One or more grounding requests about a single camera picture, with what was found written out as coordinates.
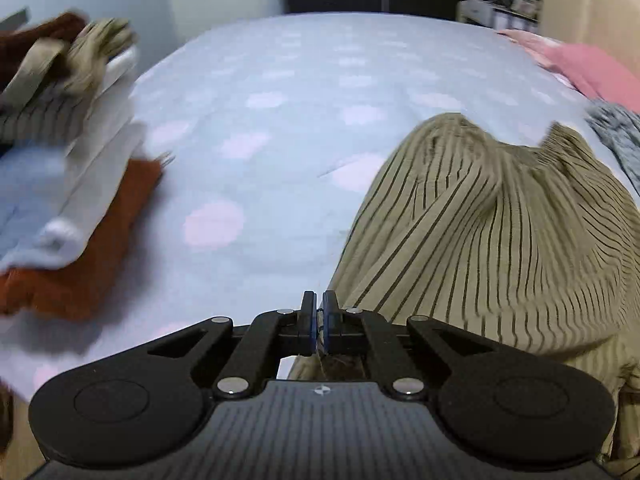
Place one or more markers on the grey wall switch panel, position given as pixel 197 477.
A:
pixel 15 19

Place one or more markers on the grey striped garment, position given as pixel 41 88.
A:
pixel 620 135

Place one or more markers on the polka dot bed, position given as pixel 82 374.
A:
pixel 300 85

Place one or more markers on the pink pillow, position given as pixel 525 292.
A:
pixel 595 67

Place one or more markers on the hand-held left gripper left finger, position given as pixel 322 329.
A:
pixel 312 322

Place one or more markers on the olive striped shirt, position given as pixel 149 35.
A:
pixel 475 235

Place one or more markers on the stack of folded clothes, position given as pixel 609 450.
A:
pixel 75 185

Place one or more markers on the picture frame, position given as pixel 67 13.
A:
pixel 527 2

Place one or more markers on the white nightstand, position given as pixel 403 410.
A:
pixel 490 17

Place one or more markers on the beige padded headboard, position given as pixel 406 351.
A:
pixel 585 5

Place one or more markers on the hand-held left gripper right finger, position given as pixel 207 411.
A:
pixel 327 322

